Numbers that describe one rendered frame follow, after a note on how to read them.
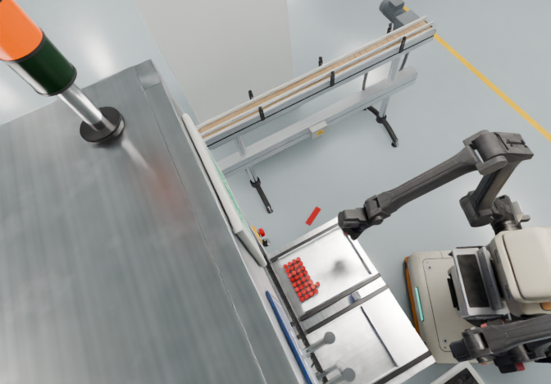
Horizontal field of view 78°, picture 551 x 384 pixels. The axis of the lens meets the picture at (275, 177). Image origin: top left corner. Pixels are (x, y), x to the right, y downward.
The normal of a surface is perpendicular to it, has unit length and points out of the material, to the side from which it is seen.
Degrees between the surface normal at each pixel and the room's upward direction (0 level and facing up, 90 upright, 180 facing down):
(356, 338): 0
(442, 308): 0
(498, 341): 41
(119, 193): 0
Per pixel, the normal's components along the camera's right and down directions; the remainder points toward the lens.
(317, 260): -0.12, -0.44
